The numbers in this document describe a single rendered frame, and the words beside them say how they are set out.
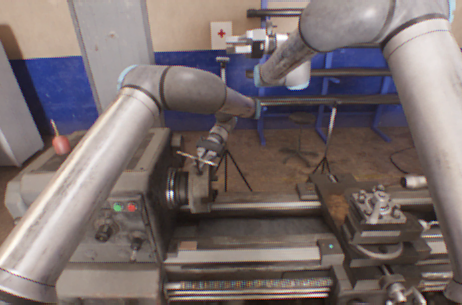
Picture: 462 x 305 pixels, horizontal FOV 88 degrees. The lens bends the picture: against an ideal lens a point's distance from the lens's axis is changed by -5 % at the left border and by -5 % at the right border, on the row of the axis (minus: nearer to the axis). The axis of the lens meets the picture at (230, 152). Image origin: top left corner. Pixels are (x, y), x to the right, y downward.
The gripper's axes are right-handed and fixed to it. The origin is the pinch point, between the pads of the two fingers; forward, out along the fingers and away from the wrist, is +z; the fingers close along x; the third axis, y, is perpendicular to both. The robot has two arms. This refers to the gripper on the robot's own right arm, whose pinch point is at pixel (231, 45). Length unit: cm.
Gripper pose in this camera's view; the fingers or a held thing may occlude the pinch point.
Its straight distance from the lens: 108.2
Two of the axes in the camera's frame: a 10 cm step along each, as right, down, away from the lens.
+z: -10.0, 0.2, 0.1
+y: 0.2, 9.8, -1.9
